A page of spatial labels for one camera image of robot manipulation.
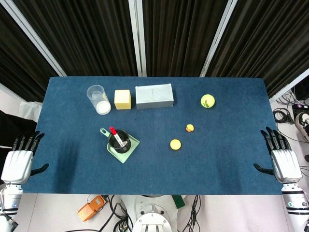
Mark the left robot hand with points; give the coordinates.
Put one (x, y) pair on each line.
(18, 160)

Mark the yellow tennis ball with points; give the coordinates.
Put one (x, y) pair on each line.
(207, 101)

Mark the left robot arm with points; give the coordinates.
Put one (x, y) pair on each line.
(9, 203)

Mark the blue table cloth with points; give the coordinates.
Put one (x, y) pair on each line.
(154, 135)

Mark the yellow foam cube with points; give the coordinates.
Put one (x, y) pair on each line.
(122, 99)

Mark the small yellow rubber duck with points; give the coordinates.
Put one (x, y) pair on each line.
(190, 128)

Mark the small yellow round ball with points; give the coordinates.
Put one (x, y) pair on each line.
(175, 144)

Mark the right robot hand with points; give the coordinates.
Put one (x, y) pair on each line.
(286, 162)

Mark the green block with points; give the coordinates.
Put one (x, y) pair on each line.
(178, 201)

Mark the black pleated curtain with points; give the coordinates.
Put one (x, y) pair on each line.
(154, 36)

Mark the black and white sneaker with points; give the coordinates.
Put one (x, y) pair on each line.
(303, 124)

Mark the green square tray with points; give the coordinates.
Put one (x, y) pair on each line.
(131, 151)

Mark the black cup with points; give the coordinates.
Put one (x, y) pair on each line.
(119, 145)

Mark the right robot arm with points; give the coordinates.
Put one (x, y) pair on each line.
(295, 205)

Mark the clear plastic cup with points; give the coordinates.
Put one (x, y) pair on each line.
(99, 99)

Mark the orange power box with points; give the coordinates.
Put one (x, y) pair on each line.
(91, 208)

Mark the white frame post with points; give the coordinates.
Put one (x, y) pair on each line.
(137, 38)
(35, 39)
(218, 38)

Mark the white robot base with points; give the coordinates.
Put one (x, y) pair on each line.
(152, 215)

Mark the grey rectangular box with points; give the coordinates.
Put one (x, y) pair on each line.
(154, 97)

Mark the red capped marker pen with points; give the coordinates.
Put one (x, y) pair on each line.
(116, 136)

